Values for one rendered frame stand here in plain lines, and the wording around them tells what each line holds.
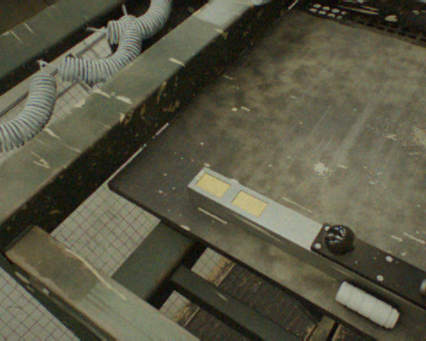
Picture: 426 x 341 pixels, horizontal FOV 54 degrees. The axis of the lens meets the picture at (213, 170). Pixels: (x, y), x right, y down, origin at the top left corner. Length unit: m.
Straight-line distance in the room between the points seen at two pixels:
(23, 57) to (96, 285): 0.73
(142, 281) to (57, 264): 0.14
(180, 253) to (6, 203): 0.28
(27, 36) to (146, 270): 0.74
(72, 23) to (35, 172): 0.65
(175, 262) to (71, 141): 0.26
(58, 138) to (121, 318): 0.32
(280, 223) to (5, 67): 0.80
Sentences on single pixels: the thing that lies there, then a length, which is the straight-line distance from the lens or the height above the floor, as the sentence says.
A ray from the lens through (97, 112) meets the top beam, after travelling 0.76.
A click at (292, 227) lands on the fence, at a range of 0.65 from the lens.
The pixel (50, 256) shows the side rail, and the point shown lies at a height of 1.73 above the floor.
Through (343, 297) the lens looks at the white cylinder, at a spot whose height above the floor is 1.42.
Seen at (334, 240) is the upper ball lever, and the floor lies 1.52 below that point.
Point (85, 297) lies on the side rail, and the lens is 0.61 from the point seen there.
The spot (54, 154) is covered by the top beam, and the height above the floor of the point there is 1.84.
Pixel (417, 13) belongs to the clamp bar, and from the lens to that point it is 1.17.
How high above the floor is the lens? 1.75
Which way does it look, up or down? 9 degrees down
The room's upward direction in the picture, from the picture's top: 44 degrees counter-clockwise
